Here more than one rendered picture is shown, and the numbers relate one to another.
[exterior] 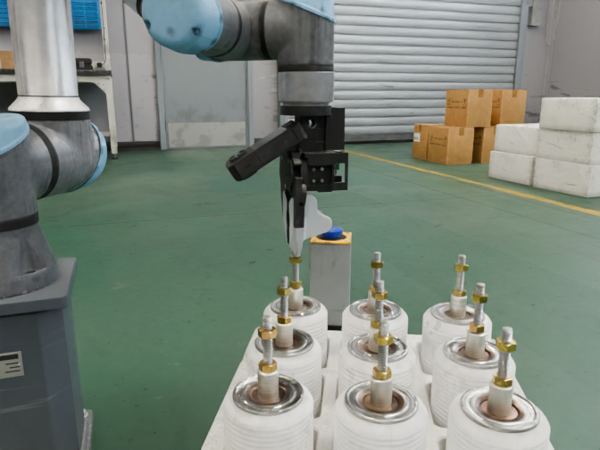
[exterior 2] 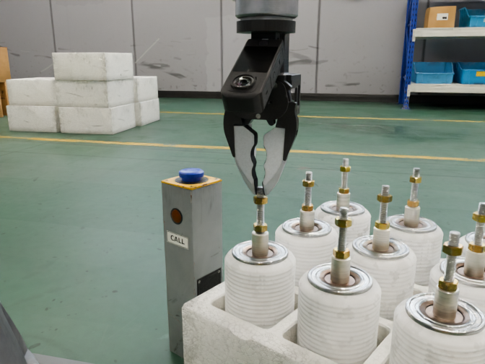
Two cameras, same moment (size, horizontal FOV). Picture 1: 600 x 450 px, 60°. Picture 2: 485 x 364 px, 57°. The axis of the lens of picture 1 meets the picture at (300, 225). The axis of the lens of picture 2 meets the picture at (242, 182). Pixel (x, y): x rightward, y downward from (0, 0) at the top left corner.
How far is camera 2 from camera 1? 66 cm
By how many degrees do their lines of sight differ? 55
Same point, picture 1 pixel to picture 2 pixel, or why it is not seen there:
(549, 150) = (69, 99)
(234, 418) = (475, 345)
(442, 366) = (415, 240)
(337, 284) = (214, 227)
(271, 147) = (275, 68)
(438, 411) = not seen: hidden behind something
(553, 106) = (64, 60)
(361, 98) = not seen: outside the picture
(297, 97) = (289, 9)
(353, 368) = (398, 269)
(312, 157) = (292, 79)
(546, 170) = (71, 116)
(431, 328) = not seen: hidden behind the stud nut
